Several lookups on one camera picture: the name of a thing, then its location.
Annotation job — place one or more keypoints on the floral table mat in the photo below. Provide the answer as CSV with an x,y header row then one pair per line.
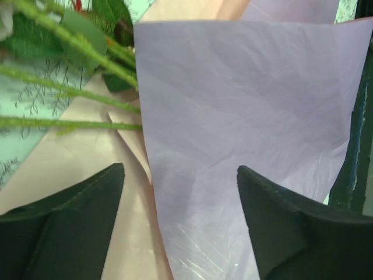
x,y
28,109

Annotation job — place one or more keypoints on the purple pink wrapping paper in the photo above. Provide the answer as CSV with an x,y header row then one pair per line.
x,y
273,91

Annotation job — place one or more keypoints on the artificial flower bouquet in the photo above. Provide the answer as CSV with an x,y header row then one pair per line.
x,y
100,41

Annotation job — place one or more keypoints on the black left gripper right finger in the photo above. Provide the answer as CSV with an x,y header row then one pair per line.
x,y
295,237

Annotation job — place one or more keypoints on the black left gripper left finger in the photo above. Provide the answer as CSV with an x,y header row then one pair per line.
x,y
64,236

